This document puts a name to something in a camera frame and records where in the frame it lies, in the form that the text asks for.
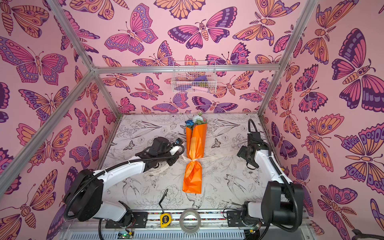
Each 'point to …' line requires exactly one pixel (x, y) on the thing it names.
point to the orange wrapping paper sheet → (196, 140)
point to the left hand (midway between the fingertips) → (180, 151)
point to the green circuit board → (124, 235)
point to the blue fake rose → (189, 122)
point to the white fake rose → (198, 119)
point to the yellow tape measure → (166, 220)
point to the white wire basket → (194, 77)
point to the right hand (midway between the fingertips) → (247, 155)
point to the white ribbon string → (193, 159)
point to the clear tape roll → (198, 216)
